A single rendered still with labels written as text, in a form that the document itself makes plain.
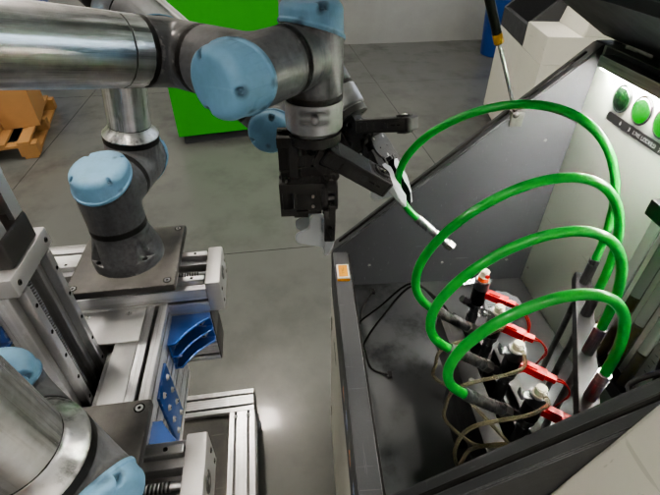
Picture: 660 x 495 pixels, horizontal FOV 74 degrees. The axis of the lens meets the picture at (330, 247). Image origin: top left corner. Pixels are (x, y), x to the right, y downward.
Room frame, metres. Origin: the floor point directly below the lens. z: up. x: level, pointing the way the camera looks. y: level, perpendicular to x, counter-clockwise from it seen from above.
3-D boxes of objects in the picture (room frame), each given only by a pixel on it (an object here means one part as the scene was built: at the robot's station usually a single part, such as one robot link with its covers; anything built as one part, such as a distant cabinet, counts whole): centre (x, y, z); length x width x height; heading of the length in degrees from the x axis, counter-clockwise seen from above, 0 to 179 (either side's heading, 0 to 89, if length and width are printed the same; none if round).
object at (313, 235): (0.54, 0.02, 1.26); 0.06 x 0.03 x 0.09; 93
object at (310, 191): (0.55, 0.03, 1.37); 0.09 x 0.08 x 0.12; 93
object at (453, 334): (0.48, -0.29, 0.91); 0.34 x 0.10 x 0.15; 3
